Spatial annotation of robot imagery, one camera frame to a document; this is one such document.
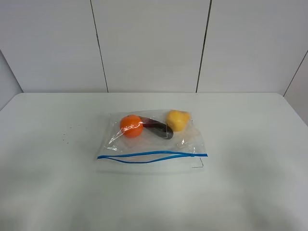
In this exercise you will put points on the purple toy eggplant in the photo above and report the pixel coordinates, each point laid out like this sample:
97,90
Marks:
158,128

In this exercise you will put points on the yellow toy pear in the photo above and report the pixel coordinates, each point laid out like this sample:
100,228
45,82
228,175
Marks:
177,120

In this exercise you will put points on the clear zip bag blue seal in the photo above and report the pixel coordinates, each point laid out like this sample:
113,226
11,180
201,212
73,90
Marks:
148,152

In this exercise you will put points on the orange toy fruit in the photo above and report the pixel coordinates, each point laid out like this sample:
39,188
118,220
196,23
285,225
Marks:
131,126

